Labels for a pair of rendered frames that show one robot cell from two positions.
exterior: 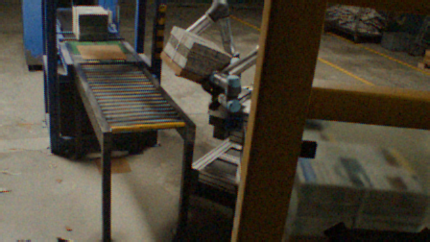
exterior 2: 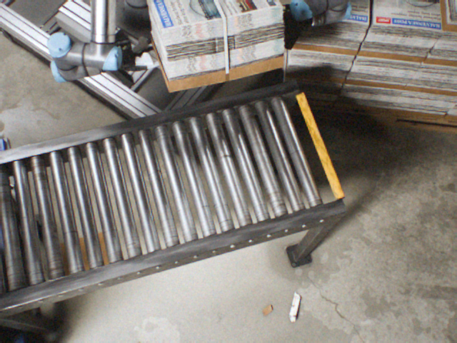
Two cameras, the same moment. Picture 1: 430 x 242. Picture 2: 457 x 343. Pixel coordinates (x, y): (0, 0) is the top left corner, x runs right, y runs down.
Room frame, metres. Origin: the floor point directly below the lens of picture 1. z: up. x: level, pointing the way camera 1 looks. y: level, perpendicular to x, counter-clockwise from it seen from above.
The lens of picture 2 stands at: (2.66, 1.16, 2.45)
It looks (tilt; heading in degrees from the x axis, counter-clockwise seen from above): 69 degrees down; 274
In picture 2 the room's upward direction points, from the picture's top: 5 degrees clockwise
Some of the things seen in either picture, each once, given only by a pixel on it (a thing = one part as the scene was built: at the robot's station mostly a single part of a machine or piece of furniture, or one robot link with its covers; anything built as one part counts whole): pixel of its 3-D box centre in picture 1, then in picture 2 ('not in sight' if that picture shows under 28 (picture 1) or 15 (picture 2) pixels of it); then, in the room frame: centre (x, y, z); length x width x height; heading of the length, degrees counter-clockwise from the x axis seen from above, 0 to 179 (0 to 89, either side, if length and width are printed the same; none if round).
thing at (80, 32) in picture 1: (90, 23); not in sight; (4.43, 1.31, 0.93); 0.38 x 0.30 x 0.26; 25
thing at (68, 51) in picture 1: (100, 56); not in sight; (3.92, 1.07, 0.75); 0.70 x 0.65 x 0.10; 25
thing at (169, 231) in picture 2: (127, 95); (158, 187); (2.94, 0.61, 0.77); 0.47 x 0.05 x 0.05; 115
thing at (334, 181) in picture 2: (149, 126); (319, 144); (2.39, 0.36, 0.81); 0.43 x 0.03 x 0.02; 115
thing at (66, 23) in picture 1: (82, 28); not in sight; (4.94, 1.55, 0.75); 1.53 x 0.64 x 0.10; 25
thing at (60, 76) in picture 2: not in sight; (70, 68); (3.27, 0.32, 1.01); 0.11 x 0.08 x 0.09; 25
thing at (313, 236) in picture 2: (106, 200); (311, 239); (2.31, 0.59, 0.34); 0.06 x 0.06 x 0.68; 25
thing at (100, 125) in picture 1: (88, 99); (159, 261); (2.89, 0.86, 0.74); 1.34 x 0.05 x 0.12; 25
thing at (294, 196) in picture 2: (144, 122); (279, 155); (2.53, 0.41, 0.77); 0.47 x 0.05 x 0.05; 115
